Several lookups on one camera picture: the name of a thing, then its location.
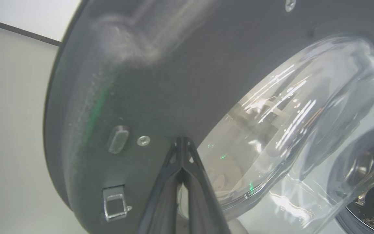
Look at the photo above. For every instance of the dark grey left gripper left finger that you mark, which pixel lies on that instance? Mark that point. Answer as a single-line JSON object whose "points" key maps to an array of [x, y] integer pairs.
{"points": [[161, 208]]}

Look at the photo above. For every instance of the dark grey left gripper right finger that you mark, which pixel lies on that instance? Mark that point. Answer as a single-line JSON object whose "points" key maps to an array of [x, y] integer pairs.
{"points": [[205, 208]]}

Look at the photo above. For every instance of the round black glass washer door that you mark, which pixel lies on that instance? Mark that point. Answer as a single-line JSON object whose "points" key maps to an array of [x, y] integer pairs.
{"points": [[174, 81]]}

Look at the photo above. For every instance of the metal door latch hook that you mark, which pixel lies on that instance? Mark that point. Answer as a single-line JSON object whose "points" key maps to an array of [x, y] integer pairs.
{"points": [[115, 203]]}

